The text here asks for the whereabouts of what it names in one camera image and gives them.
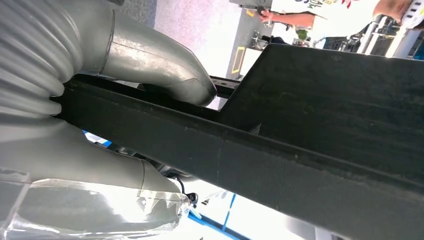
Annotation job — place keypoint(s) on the person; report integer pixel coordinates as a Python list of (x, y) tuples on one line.
[(331, 16)]

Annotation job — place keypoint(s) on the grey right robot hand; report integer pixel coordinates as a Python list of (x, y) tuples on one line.
[(66, 185)]

